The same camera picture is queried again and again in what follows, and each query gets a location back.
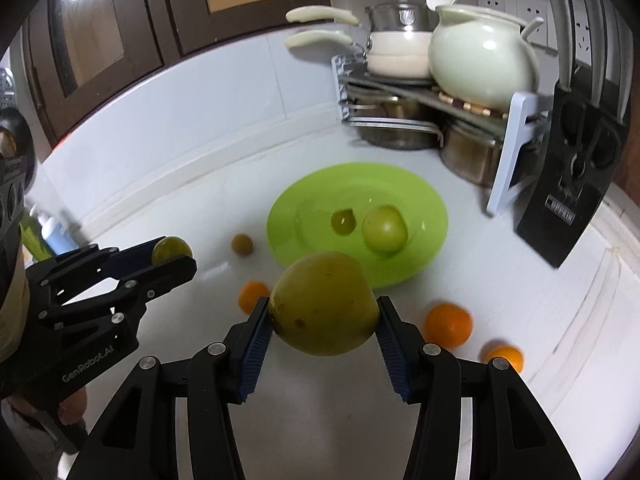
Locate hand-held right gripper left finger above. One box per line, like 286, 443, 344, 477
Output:
67, 296, 273, 480

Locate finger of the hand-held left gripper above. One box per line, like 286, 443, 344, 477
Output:
39, 255, 199, 332
27, 236, 171, 294

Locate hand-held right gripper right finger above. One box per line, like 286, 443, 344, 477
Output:
375, 296, 571, 480

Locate small green fruit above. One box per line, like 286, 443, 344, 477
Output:
151, 236, 194, 266
330, 208, 357, 237

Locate orange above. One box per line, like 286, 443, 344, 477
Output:
238, 281, 271, 316
482, 343, 525, 374
423, 302, 474, 350

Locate large yellow-green apple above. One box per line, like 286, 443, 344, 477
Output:
268, 251, 381, 357

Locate medium green apple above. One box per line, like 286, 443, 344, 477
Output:
361, 204, 409, 254

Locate green plastic plate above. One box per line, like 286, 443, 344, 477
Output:
266, 161, 449, 289

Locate person's left hand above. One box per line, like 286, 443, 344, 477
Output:
59, 391, 89, 427

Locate white blue bottle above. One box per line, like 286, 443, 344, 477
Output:
39, 212, 77, 257

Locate yellow-green bottle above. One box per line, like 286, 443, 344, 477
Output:
19, 207, 51, 262

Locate brown wooden cabinet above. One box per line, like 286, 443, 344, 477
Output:
19, 0, 332, 152

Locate white kitchen rack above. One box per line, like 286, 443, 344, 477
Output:
331, 53, 554, 217

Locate black knife block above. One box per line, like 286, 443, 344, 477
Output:
514, 67, 629, 269

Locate wooden bead trivet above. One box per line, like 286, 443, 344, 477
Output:
432, 87, 507, 119

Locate cream saucepan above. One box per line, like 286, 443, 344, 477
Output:
286, 5, 437, 57
284, 29, 434, 81

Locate pale green ceramic pot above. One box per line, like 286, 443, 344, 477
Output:
428, 3, 542, 111

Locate steel pot with glass lid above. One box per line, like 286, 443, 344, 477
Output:
364, 0, 441, 35

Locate white utensil handle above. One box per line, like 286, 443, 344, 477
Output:
519, 16, 545, 42

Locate white wall socket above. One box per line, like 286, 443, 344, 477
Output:
514, 0, 551, 46
572, 7, 602, 52
477, 0, 516, 24

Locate metal handle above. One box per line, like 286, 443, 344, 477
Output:
542, 0, 582, 87

